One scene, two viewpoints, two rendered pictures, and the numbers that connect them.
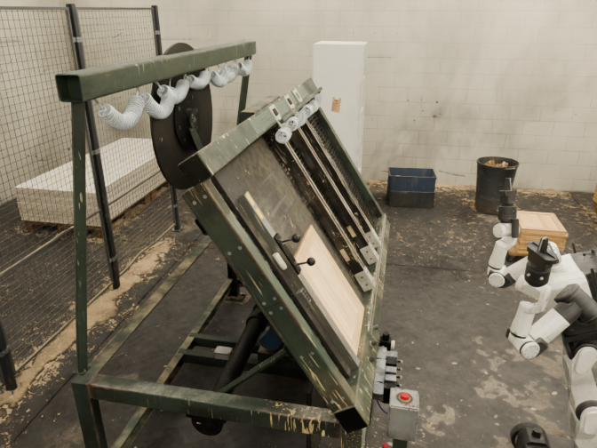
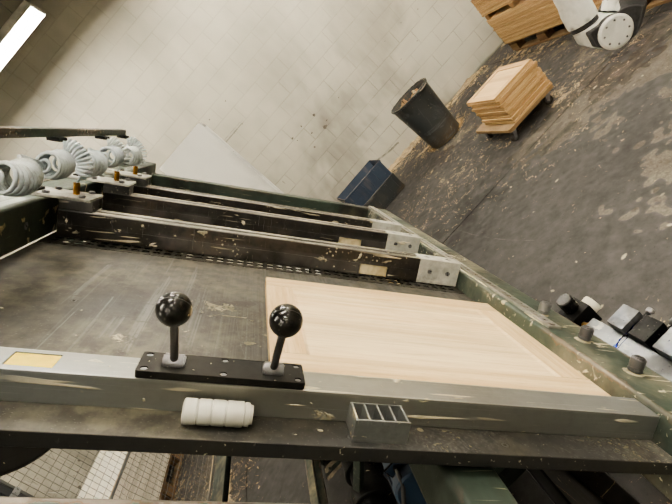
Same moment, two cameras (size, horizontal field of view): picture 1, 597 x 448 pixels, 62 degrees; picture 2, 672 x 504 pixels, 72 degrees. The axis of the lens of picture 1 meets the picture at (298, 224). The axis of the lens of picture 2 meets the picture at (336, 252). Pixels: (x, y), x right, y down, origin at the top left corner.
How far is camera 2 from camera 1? 160 cm
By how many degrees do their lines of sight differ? 9
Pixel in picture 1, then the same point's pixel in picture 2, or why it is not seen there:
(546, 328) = not seen: outside the picture
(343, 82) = (218, 170)
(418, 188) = (376, 183)
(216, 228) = not seen: outside the picture
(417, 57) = (261, 99)
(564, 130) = (424, 28)
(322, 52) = (174, 167)
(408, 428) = not seen: outside the picture
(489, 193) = (431, 123)
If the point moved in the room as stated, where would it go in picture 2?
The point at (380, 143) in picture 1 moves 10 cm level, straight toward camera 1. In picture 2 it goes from (311, 192) to (312, 192)
